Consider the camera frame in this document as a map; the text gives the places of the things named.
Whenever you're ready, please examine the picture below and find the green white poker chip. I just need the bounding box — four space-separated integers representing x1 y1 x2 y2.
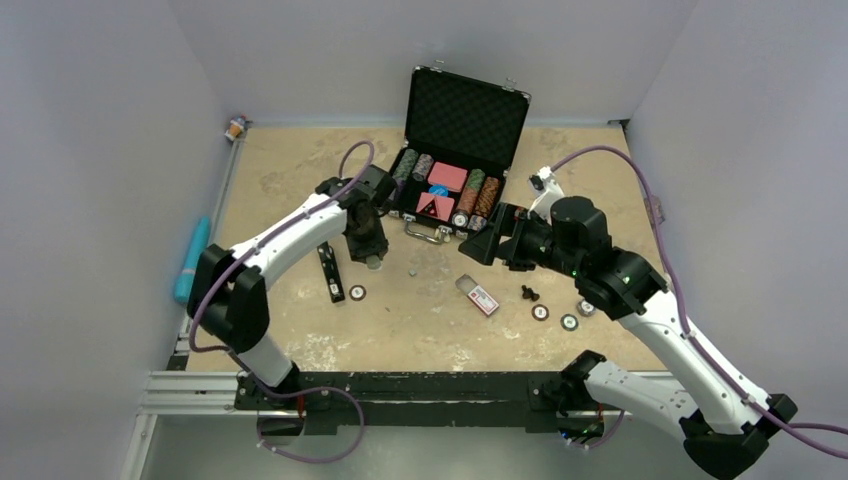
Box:
560 314 579 332

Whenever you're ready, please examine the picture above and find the turquoise cylindrical tool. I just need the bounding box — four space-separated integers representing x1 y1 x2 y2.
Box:
173 216 211 305

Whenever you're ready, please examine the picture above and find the black stapler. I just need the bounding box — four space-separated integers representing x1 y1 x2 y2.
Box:
317 242 345 304

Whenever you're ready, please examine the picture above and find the red white staple box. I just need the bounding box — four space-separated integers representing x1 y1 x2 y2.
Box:
455 274 499 317

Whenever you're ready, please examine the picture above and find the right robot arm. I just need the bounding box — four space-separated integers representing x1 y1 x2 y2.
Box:
459 196 798 479

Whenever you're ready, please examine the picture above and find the green stapler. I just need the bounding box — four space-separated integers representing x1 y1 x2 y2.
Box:
365 255 382 271

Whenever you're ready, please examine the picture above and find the black poker chip case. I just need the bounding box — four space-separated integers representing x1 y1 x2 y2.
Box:
388 66 532 242

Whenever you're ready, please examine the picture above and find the black screw knob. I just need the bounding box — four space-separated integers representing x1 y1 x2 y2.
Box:
521 285 540 301

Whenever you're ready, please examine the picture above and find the orange small bottle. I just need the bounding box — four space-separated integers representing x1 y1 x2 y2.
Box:
224 115 250 142

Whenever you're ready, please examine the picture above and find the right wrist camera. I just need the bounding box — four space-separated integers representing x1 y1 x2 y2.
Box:
528 166 565 221

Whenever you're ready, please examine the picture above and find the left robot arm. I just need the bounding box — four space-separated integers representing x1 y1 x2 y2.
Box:
186 165 396 409

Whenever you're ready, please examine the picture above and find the aluminium frame rail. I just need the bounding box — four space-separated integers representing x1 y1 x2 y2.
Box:
119 369 740 480

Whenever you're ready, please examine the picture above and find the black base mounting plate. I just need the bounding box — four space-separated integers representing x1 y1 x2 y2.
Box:
234 371 618 437

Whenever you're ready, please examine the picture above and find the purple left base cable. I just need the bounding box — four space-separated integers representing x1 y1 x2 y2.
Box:
256 386 366 465

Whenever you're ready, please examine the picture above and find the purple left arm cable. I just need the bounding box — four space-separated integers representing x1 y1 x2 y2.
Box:
188 140 376 356

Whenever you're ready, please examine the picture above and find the striped object at right wall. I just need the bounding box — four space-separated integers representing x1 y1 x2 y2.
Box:
645 195 666 227

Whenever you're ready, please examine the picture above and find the brown white poker chip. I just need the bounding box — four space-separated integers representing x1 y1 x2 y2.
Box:
349 285 367 301

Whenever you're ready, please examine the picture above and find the red white poker chip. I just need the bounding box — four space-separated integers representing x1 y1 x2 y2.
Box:
531 304 550 321

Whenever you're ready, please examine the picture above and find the grey poker chip stack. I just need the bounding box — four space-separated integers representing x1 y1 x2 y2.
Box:
576 299 596 317

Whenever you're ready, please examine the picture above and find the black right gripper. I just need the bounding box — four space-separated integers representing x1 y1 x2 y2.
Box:
458 201 583 278

